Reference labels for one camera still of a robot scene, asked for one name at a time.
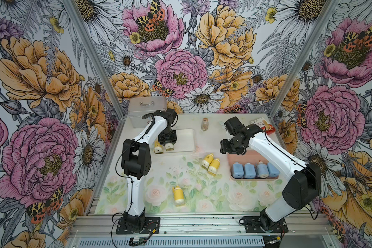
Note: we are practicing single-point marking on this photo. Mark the white plastic tray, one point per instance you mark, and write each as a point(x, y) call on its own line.
point(185, 142)

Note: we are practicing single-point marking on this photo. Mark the pink plastic tray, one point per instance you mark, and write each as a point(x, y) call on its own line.
point(252, 157)

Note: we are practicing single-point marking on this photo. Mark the blue pencil sharpener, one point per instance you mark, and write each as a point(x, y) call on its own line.
point(237, 171)
point(262, 170)
point(273, 171)
point(249, 171)

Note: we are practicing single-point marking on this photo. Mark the red white small box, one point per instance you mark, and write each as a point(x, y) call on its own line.
point(263, 124)

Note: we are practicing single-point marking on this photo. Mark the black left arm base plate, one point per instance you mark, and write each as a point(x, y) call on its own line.
point(146, 225)

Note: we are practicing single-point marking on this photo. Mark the silver metal case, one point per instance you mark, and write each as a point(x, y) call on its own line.
point(138, 107)

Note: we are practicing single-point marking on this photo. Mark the yellow pencil sharpener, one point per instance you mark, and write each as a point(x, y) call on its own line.
point(214, 166)
point(207, 161)
point(169, 147)
point(178, 196)
point(158, 148)

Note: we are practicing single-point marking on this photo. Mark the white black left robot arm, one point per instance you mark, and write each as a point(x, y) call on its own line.
point(136, 162)

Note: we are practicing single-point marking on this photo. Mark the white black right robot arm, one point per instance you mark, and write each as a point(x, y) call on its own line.
point(304, 179)

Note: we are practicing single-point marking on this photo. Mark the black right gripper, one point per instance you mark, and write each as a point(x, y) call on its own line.
point(224, 148)

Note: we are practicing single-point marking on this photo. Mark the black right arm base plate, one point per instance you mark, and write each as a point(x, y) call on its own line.
point(261, 224)

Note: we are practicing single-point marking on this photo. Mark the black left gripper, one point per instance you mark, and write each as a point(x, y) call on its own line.
point(172, 139)

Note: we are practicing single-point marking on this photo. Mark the small glass bottle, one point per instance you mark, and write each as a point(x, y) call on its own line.
point(205, 124)

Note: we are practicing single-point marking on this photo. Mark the aluminium rail frame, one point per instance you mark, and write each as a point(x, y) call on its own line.
point(222, 230)

